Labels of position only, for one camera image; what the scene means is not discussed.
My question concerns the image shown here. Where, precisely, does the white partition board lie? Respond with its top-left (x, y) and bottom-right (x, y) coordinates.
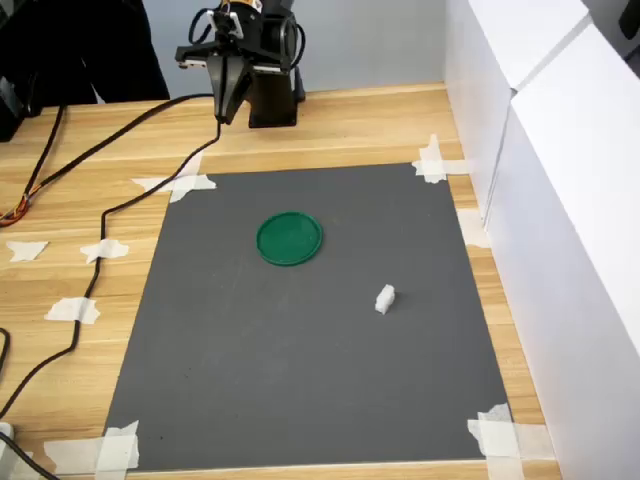
top-left (483, 14), bottom-right (640, 480)
top-left (442, 0), bottom-right (594, 232)

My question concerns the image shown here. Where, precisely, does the dark chair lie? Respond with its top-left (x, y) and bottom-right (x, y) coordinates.
top-left (618, 0), bottom-right (640, 41)

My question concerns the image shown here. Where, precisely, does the white camera circuit board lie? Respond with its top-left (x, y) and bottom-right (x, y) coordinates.
top-left (209, 9), bottom-right (244, 39)

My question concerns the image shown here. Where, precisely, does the round green lid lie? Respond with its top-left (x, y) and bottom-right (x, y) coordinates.
top-left (255, 211), bottom-right (325, 269)

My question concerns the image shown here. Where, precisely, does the black box device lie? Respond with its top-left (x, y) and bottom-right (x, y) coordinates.
top-left (0, 74), bottom-right (27, 144)

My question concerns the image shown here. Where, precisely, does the dark grey mat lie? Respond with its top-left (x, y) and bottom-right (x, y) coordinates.
top-left (102, 162), bottom-right (514, 472)

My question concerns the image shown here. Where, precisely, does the small white plastic terminal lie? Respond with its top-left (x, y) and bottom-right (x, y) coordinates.
top-left (373, 283), bottom-right (396, 316)

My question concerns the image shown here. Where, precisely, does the person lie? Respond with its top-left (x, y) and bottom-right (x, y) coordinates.
top-left (0, 0), bottom-right (171, 107)

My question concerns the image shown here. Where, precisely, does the braided cable with coloured wires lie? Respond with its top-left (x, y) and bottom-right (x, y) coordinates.
top-left (0, 103), bottom-right (67, 229)

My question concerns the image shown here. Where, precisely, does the black camera cable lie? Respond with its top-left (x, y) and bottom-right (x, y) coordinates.
top-left (0, 115), bottom-right (223, 419)

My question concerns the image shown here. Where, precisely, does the white tape piece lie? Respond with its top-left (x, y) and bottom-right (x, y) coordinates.
top-left (79, 238), bottom-right (130, 265)
top-left (43, 419), bottom-right (141, 476)
top-left (43, 296), bottom-right (101, 325)
top-left (130, 149), bottom-right (218, 204)
top-left (467, 402), bottom-right (556, 480)
top-left (455, 208), bottom-right (494, 250)
top-left (410, 133), bottom-right (474, 185)
top-left (4, 239), bottom-right (50, 263)

